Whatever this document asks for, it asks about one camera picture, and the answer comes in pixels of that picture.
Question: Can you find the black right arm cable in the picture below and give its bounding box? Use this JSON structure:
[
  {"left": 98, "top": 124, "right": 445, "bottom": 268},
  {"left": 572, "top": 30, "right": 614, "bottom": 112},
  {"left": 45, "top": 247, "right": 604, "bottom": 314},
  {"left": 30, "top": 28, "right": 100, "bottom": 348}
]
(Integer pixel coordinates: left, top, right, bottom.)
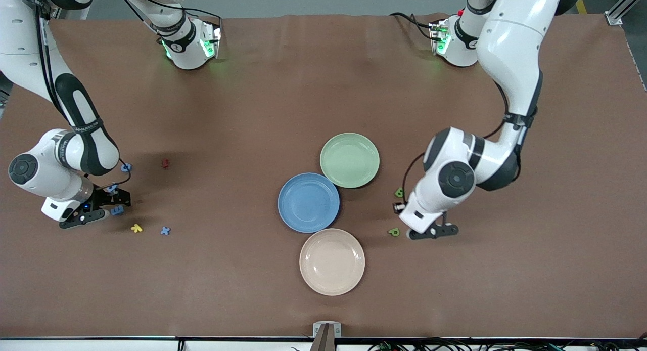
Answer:
[{"left": 28, "top": 0, "right": 133, "bottom": 190}]

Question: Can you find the blue plate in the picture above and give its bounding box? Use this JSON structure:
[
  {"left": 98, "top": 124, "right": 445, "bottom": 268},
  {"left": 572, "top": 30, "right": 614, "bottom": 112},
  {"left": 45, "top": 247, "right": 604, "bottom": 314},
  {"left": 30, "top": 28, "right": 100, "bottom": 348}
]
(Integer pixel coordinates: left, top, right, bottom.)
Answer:
[{"left": 278, "top": 172, "right": 341, "bottom": 234}]

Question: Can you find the black base cable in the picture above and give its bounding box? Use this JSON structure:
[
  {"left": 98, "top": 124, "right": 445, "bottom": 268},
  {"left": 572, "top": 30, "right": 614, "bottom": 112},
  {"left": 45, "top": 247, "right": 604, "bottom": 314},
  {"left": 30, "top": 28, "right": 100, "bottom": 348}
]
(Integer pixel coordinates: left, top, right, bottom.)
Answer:
[
  {"left": 389, "top": 12, "right": 438, "bottom": 40},
  {"left": 112, "top": 0, "right": 223, "bottom": 35}
]

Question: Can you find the black left base cable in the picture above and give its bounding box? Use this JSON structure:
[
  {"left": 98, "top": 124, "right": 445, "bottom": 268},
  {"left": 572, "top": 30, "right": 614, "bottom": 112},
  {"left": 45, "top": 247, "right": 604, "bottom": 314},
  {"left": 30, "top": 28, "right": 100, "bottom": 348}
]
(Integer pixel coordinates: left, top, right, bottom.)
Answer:
[{"left": 389, "top": 12, "right": 438, "bottom": 40}]

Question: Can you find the aluminium frame profile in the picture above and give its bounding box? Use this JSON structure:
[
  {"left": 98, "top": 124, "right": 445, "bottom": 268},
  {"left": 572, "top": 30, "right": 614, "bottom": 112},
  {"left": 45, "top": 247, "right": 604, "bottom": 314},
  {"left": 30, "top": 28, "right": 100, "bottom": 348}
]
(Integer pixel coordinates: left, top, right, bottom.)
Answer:
[{"left": 605, "top": 0, "right": 647, "bottom": 26}]

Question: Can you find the grey metal bracket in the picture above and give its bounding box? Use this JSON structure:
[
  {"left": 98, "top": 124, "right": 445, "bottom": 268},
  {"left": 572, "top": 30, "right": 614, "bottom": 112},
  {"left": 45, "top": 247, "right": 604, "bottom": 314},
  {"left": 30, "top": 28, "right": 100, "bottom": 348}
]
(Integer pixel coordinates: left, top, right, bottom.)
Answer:
[{"left": 313, "top": 322, "right": 342, "bottom": 338}]

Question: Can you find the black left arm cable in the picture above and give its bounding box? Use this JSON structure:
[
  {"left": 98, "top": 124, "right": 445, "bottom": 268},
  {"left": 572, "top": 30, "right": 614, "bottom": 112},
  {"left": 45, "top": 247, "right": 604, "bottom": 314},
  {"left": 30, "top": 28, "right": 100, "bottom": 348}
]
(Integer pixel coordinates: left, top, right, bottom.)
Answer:
[{"left": 402, "top": 80, "right": 511, "bottom": 205}]

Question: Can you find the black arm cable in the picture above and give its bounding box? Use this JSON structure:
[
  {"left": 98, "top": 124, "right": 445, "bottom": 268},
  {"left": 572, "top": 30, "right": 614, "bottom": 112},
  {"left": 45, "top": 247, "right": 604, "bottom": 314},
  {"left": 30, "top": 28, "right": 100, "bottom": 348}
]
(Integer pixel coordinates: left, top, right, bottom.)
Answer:
[
  {"left": 402, "top": 80, "right": 511, "bottom": 205},
  {"left": 28, "top": 0, "right": 133, "bottom": 190}
]

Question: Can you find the brown table mat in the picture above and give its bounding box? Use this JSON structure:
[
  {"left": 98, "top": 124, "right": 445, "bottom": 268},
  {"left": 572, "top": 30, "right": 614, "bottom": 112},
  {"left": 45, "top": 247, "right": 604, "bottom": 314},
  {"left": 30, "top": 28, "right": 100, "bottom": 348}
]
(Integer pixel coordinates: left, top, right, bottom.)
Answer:
[{"left": 0, "top": 13, "right": 647, "bottom": 339}]

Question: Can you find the black right base cable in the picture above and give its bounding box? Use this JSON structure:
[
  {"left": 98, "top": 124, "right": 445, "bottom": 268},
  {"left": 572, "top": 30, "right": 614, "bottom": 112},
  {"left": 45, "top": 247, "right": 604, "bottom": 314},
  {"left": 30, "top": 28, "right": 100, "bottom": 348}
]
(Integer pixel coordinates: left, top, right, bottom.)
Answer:
[{"left": 112, "top": 0, "right": 223, "bottom": 35}]

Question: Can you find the beige plate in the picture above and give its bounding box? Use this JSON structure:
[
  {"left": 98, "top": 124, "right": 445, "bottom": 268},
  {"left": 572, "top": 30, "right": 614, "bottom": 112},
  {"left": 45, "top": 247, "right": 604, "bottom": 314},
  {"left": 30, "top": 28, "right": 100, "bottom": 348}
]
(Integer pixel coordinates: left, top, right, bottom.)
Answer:
[{"left": 299, "top": 228, "right": 365, "bottom": 296}]

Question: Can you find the green plate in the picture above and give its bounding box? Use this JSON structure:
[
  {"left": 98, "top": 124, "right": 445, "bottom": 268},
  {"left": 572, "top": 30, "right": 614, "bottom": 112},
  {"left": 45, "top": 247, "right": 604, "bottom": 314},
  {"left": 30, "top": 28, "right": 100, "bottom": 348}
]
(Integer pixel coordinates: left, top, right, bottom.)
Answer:
[{"left": 320, "top": 133, "right": 381, "bottom": 189}]

